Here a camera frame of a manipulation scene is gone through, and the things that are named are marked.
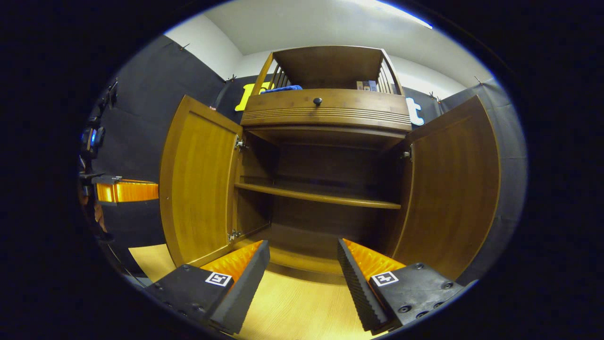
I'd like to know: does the wooden shoe cabinet door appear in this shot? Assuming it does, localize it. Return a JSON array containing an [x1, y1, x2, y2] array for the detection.
[[159, 94, 243, 268], [389, 94, 501, 281]]

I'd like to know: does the wooden drawer with dark knob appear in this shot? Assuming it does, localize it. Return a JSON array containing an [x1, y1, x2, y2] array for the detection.
[[241, 89, 412, 132]]

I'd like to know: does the wooden inner cabinet shelf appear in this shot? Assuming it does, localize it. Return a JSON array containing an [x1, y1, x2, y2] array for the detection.
[[235, 182, 402, 210]]

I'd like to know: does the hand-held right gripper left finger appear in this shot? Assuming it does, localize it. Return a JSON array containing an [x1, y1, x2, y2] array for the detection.
[[144, 240, 271, 334]]

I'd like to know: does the wooden double-door shoe cabinet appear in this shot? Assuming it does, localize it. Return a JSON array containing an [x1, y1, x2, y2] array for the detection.
[[234, 45, 414, 284]]

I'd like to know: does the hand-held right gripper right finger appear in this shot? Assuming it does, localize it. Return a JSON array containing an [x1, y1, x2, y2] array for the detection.
[[336, 238, 478, 336]]

